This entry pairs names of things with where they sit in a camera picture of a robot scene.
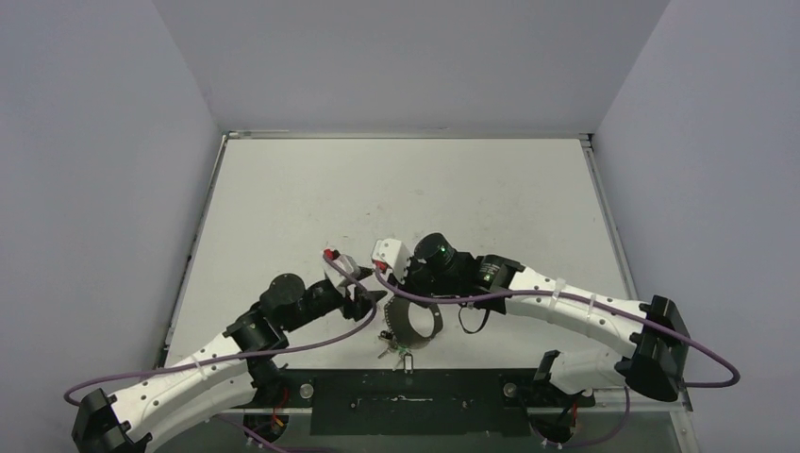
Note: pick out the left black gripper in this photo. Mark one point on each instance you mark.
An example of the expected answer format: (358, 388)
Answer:
(360, 302)

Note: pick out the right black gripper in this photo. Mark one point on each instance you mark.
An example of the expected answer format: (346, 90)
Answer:
(411, 275)

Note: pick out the metal key holder ring plate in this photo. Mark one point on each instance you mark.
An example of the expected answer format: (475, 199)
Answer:
(399, 330)

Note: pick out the black tagged key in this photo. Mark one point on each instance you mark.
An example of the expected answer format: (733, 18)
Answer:
(406, 363)

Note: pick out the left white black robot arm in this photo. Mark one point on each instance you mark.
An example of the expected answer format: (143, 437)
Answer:
(229, 371)

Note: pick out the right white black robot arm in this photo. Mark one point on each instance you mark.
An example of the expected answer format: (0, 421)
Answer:
(644, 345)

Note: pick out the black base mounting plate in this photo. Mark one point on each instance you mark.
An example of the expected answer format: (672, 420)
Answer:
(421, 402)

